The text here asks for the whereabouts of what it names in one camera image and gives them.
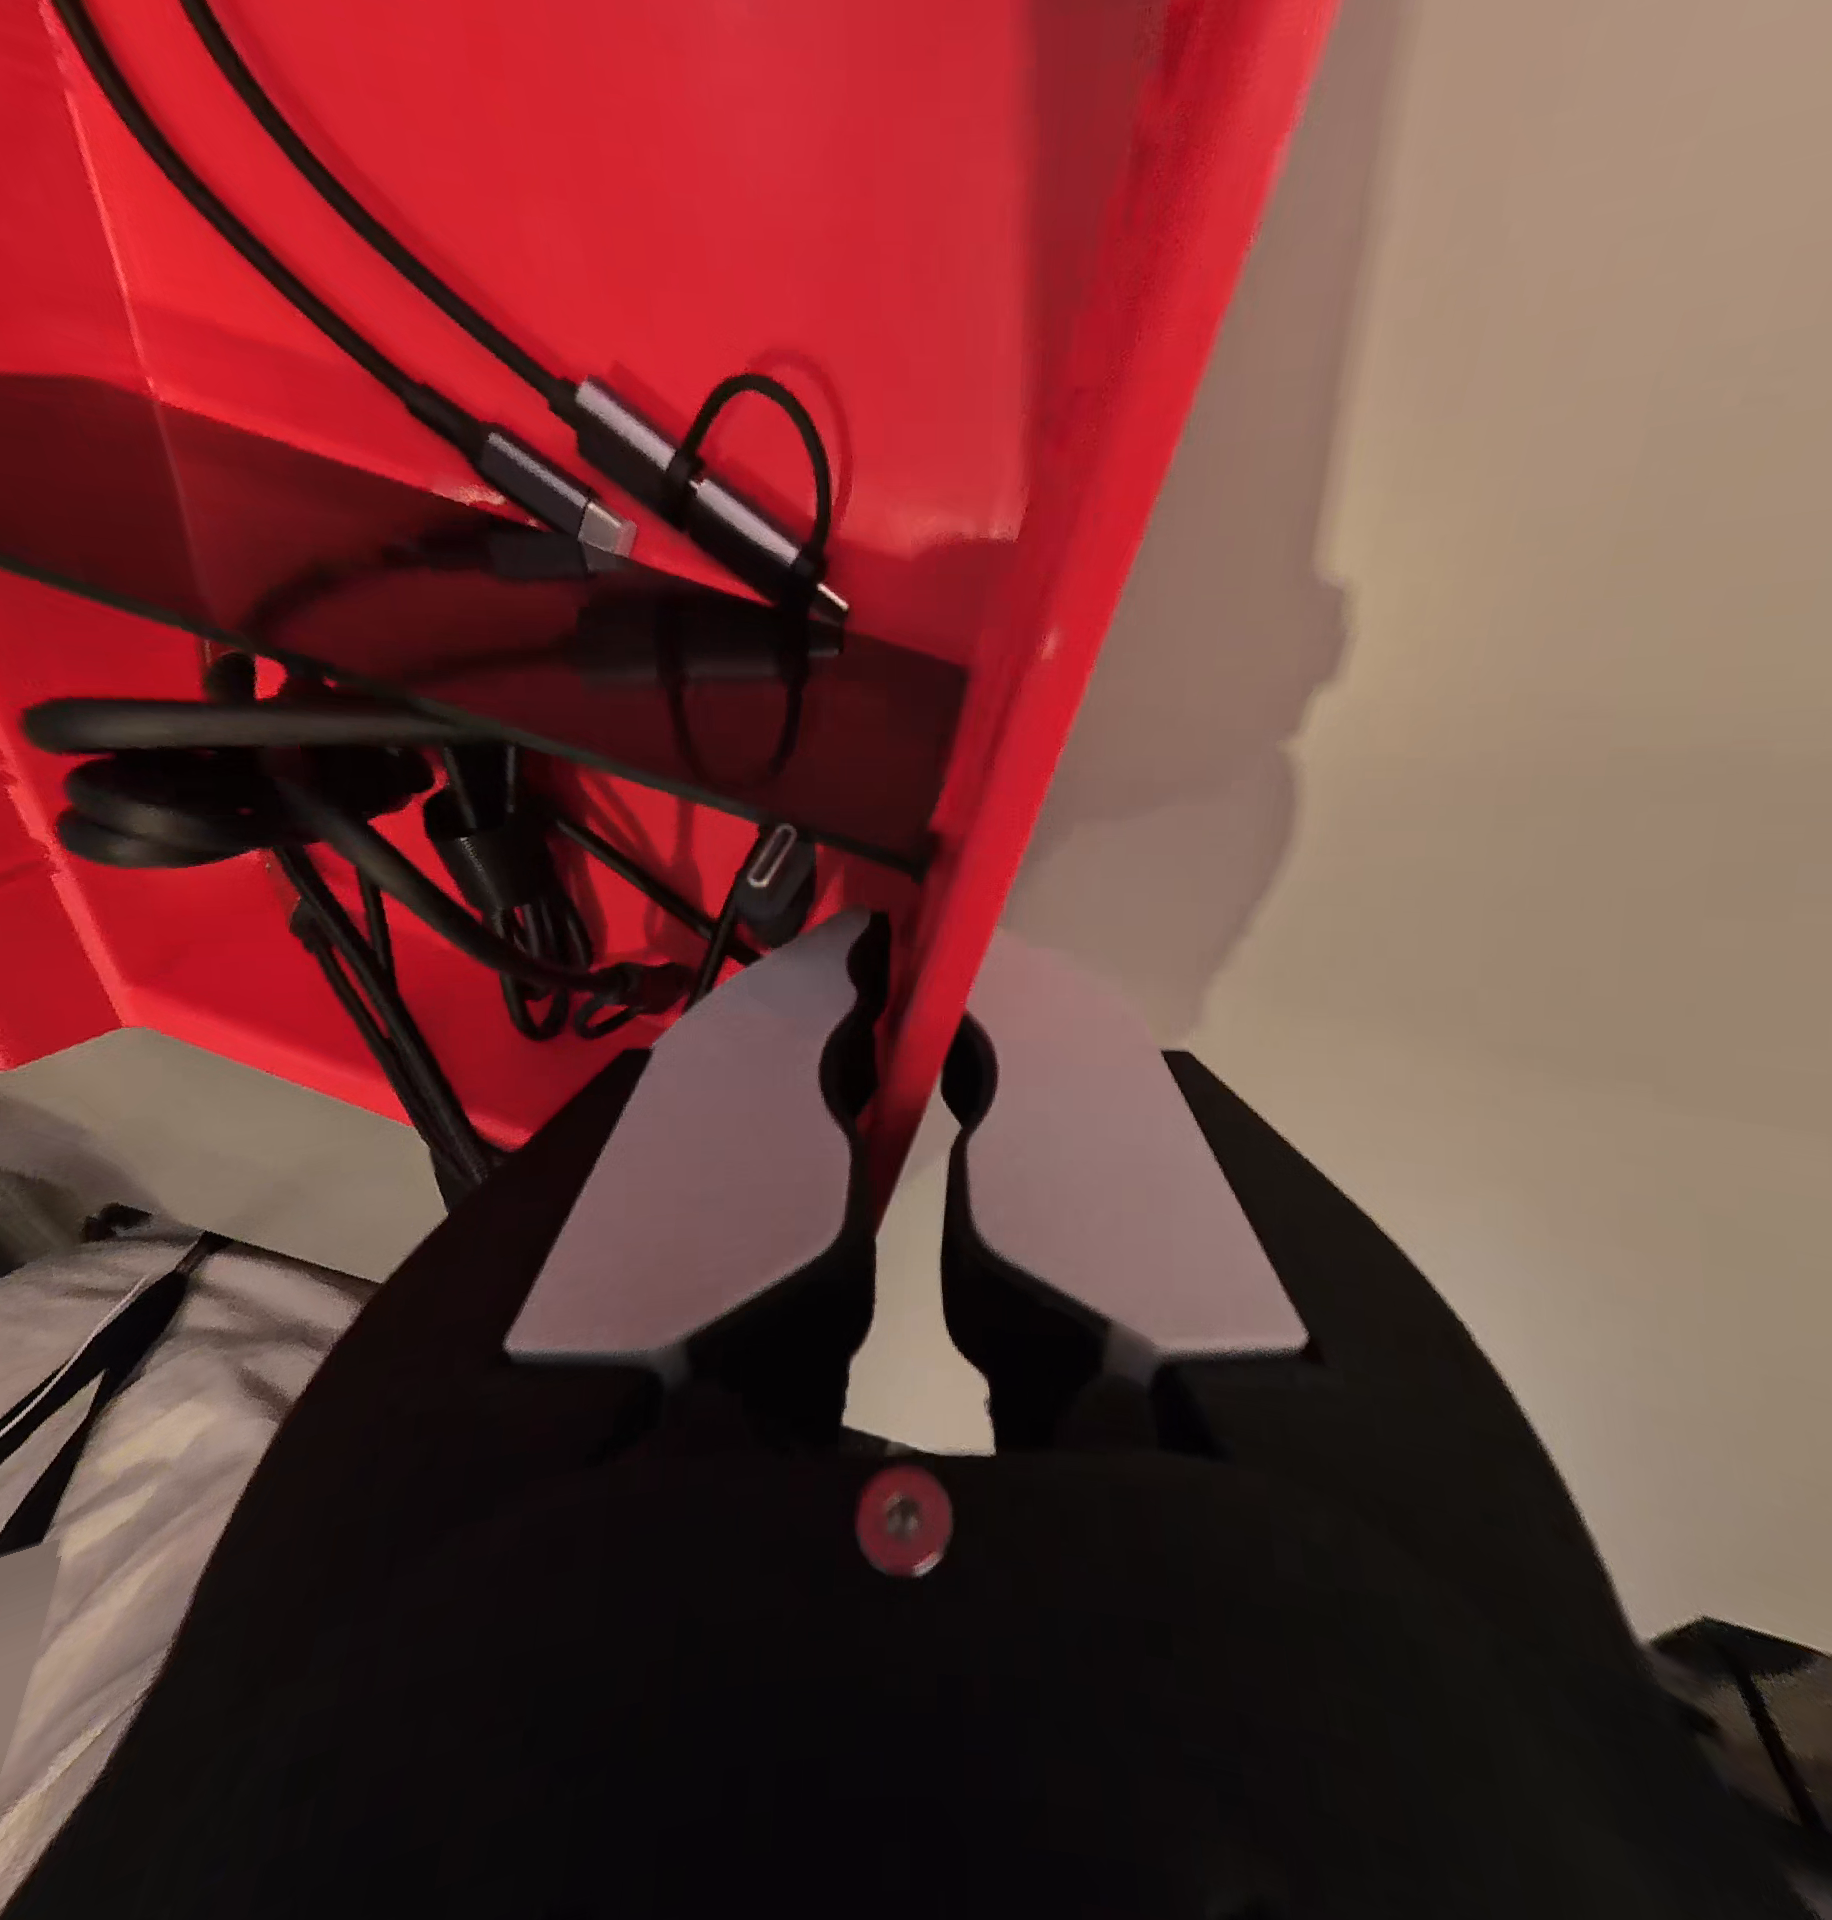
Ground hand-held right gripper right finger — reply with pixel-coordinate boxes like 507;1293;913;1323
939;931;1311;1414

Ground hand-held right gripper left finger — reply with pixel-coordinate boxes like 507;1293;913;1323
505;907;892;1414

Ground grey hub with adapter plug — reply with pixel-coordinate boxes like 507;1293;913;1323
178;0;856;629

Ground red plastic bin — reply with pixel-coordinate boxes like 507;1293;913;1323
0;0;1345;1201

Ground person's grey shirt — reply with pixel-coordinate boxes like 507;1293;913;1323
0;1080;453;1920

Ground black lanyard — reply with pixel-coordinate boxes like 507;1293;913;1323
0;1233;231;1561

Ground thick black bundled cable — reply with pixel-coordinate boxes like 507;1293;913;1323
23;645;708;1053

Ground tangled black cables bundle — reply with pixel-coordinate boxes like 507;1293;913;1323
0;372;967;874

